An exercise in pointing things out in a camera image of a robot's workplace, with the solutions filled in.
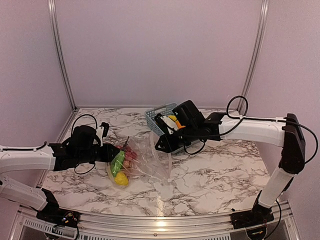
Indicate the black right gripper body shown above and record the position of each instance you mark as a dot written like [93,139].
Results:
[179,142]

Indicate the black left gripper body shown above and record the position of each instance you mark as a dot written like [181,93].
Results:
[88,156]

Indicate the green fake bitter gourd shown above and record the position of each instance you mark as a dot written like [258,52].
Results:
[117,163]

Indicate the red fake grape bunch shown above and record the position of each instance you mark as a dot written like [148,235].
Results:
[130,156]

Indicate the clear zip top bag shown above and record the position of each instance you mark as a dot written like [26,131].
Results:
[149,163]

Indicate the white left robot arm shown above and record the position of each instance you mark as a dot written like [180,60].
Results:
[85,145]

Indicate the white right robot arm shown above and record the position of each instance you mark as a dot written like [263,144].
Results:
[186,124]

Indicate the small yellow fake corn cob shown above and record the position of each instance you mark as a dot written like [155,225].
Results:
[121,179]

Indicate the light blue perforated plastic basket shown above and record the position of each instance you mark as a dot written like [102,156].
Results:
[164,110]

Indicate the aluminium front rail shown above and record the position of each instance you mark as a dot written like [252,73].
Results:
[98,226]

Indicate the right aluminium corner post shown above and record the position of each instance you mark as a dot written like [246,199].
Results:
[258,43]

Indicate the aluminium corner post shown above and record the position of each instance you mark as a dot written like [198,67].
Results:
[258,43]
[59,51]

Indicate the left aluminium corner post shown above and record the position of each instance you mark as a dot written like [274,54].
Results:
[59,51]

